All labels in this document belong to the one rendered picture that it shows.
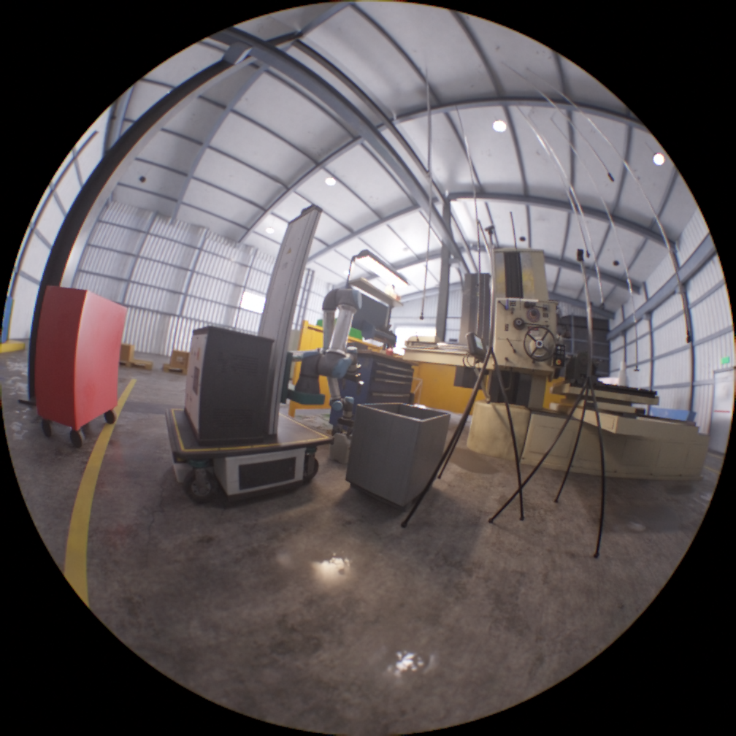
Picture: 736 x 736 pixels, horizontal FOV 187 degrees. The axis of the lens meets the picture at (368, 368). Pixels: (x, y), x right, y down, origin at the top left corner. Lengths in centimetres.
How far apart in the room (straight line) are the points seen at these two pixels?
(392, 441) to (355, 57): 869
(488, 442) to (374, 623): 237
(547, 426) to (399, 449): 199
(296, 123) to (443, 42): 534
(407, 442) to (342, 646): 94
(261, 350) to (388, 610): 117
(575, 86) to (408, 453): 837
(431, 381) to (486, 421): 291
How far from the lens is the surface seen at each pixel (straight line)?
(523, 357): 274
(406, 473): 121
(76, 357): 170
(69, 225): 319
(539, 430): 279
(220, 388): 104
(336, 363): 117
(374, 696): 77
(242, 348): 106
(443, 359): 316
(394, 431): 119
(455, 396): 527
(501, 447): 281
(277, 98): 920
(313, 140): 957
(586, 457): 300
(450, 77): 803
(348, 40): 834
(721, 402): 944
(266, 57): 510
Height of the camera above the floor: 75
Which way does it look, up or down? 1 degrees up
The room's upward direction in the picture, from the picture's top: 9 degrees clockwise
